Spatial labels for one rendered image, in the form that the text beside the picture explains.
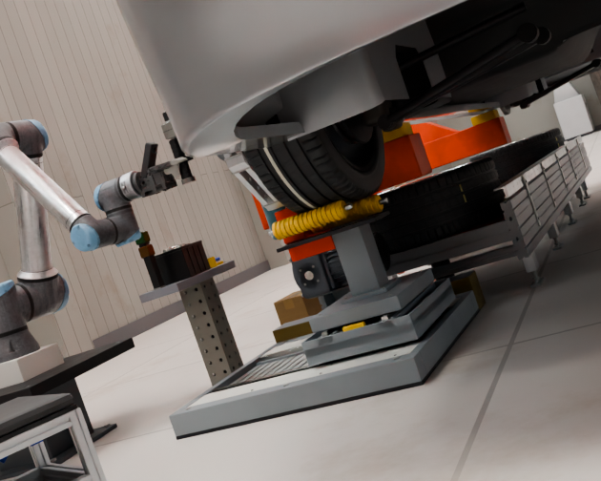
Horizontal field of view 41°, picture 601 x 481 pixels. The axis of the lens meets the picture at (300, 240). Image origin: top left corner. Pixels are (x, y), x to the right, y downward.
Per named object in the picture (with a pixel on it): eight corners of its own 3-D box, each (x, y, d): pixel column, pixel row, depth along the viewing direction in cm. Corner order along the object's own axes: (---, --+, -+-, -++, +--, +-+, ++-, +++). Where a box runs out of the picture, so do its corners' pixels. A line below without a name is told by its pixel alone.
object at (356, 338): (419, 343, 232) (407, 310, 231) (310, 369, 247) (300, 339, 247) (457, 301, 277) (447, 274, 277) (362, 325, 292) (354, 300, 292)
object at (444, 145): (507, 143, 467) (488, 86, 466) (423, 172, 489) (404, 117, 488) (511, 141, 482) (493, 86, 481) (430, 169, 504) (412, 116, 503)
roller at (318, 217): (352, 216, 243) (345, 198, 242) (268, 243, 255) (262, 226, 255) (358, 213, 248) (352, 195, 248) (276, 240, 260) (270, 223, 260)
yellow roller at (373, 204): (386, 210, 251) (381, 192, 250) (304, 237, 263) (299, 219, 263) (392, 207, 256) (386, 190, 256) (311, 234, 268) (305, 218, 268)
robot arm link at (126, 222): (106, 251, 270) (93, 216, 270) (132, 243, 279) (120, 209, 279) (123, 244, 264) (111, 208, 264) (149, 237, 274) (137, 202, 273)
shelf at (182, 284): (179, 291, 283) (176, 282, 283) (141, 303, 290) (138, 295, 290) (236, 266, 322) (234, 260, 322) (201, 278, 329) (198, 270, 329)
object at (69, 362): (-71, 506, 282) (-101, 425, 281) (41, 440, 337) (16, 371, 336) (61, 475, 259) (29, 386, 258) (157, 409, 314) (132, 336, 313)
